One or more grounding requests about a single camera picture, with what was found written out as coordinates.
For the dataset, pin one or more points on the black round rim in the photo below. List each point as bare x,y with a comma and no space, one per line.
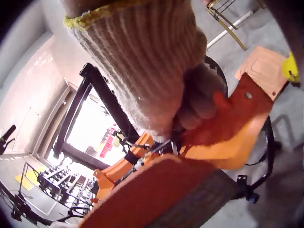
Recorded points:
219,71

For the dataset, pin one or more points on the orange plastic housing part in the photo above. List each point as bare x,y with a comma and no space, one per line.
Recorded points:
111,175

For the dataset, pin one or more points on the blue connector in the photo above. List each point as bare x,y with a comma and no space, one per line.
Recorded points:
253,198

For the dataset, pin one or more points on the black door frame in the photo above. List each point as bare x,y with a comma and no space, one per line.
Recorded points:
71,111

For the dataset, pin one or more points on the orange plastic body panel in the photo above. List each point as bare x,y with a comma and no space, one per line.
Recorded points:
239,123

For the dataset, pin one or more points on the person's right fingers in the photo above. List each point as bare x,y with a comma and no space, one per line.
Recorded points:
199,99

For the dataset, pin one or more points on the person's left hand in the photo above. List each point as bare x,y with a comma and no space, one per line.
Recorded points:
154,194

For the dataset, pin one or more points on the metal rack of parts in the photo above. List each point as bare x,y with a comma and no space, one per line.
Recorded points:
54,182

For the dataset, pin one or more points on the yellow plastic piece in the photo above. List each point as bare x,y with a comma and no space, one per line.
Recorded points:
290,67

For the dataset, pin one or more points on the yellow floor mat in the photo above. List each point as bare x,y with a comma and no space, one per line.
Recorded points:
26,180

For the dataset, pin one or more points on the person's right hand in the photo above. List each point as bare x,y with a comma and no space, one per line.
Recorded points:
142,59

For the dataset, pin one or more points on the gold metal stand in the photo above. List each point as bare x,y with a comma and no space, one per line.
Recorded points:
225,19

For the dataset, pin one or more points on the black metal tube frame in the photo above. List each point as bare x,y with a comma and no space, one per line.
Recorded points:
266,171

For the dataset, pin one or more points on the white pipe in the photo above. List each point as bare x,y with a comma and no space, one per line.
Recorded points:
228,29

